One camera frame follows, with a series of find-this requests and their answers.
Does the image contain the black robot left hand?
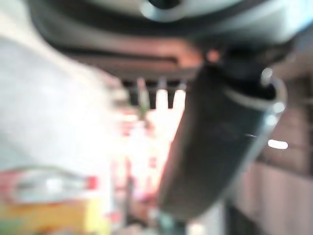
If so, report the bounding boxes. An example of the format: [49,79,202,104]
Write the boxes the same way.
[26,0,313,221]

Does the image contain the yellow orange package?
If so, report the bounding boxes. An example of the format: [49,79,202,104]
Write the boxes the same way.
[0,198,111,235]

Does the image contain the white grey bag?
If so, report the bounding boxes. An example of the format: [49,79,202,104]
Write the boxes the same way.
[0,36,129,172]

